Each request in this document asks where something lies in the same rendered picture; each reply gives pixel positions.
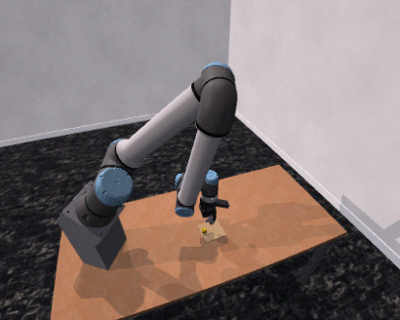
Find tan mat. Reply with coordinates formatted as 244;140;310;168
197;219;226;243

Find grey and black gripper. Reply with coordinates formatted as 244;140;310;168
199;198;217;225

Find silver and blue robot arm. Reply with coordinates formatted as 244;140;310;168
75;62;237;228

